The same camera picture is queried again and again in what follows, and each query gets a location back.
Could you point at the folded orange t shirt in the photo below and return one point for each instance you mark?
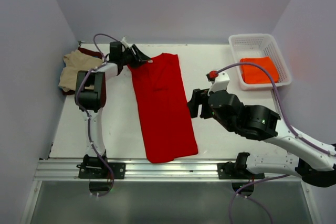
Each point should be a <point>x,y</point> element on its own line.
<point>254,75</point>

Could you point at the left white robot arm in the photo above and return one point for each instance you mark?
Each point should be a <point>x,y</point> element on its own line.
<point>91,95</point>

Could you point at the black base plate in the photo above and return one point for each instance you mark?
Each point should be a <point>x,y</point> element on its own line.
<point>87,172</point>
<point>227,170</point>

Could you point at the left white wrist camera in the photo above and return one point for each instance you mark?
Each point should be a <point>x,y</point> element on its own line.
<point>124,41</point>

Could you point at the folded beige t shirt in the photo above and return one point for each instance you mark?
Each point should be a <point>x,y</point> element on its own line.
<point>76,69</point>

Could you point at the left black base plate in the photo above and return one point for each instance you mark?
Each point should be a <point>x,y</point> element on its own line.
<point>87,172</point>

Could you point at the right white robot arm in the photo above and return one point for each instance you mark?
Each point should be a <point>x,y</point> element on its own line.
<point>314,164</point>

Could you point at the white plastic basket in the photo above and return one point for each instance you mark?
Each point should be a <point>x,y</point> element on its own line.
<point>260,46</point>

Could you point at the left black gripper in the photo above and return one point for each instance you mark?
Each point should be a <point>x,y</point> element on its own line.
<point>136,62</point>

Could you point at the aluminium mounting rail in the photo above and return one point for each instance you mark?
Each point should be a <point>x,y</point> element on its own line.
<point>134,170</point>

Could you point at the red t shirt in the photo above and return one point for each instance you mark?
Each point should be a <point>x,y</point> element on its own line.
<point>165,120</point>

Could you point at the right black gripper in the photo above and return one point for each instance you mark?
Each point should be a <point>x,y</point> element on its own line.
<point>198,96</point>

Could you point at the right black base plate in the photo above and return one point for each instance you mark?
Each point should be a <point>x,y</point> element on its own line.
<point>227,170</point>

